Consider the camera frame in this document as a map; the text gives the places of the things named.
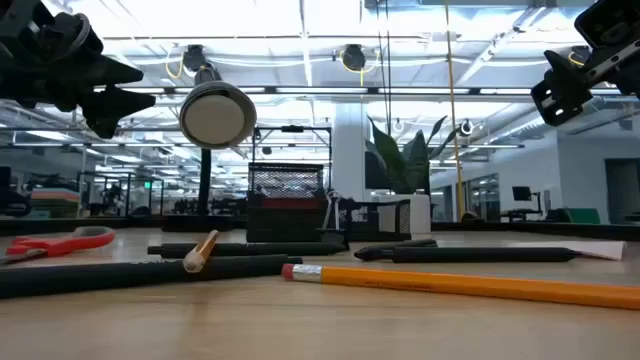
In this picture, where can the black workstation frame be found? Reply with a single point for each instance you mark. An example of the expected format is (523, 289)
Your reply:
(127, 175)
(292, 129)

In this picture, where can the sharpened orange pencil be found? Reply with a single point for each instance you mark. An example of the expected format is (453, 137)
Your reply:
(197, 256)

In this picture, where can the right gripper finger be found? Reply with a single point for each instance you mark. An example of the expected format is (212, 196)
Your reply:
(560, 95)

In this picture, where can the black pen white lettering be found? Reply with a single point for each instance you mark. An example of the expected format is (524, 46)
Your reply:
(125, 275)

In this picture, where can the yellow pencil with eraser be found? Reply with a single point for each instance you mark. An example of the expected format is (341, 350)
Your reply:
(450, 284)

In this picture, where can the snake plant in white pot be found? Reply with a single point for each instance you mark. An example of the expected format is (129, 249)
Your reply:
(407, 165)

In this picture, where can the black desk lamp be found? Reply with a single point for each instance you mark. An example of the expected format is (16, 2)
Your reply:
(217, 117)

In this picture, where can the black mesh desk organizer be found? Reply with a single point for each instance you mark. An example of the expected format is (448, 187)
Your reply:
(285, 220)

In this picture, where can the black computer monitor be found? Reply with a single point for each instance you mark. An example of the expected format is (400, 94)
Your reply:
(522, 193)

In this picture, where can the black binder clip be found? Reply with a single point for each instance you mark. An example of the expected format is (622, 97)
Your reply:
(332, 236)

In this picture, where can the black metal table frame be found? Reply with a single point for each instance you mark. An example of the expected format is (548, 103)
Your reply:
(550, 229)

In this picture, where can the stacked coloured foam mats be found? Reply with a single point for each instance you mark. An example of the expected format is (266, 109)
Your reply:
(55, 200)

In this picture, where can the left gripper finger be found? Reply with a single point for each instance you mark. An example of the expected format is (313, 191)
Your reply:
(117, 72)
(112, 105)

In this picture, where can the green box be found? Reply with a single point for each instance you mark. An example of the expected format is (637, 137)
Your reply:
(584, 215)

